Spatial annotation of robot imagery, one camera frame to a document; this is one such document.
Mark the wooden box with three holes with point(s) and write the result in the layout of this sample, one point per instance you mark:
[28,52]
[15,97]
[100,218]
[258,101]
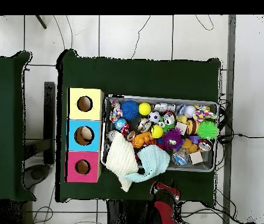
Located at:
[94,126]

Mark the cream yellow waffle cloth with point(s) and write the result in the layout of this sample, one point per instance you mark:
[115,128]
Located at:
[120,158]

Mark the small soccer ball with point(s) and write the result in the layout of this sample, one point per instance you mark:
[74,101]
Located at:
[154,116]

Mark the yellow smiley ball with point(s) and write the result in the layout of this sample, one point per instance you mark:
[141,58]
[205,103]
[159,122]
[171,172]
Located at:
[157,131]

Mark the green spiky rubber ball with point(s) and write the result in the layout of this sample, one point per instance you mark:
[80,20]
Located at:
[208,129]

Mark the blue spiky rubber ball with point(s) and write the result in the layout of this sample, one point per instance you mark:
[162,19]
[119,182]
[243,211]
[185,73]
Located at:
[130,110]

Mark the dark green tablecloth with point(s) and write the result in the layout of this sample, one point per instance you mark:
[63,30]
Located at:
[141,74]

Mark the purple spiky monster toy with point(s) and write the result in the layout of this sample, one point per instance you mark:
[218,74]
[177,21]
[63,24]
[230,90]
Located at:
[172,139]

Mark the orange plastic toy block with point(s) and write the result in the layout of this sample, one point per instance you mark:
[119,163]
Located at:
[142,139]

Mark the mint green waffle cloth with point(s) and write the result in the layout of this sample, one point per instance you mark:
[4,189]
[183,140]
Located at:
[152,161]

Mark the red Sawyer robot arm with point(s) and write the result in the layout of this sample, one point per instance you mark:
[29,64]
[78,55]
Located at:
[166,214]

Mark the clear mesh bin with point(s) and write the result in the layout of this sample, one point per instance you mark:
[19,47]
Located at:
[211,161]

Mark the green covered side table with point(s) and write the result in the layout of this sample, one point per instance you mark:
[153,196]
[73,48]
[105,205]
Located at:
[1,126]

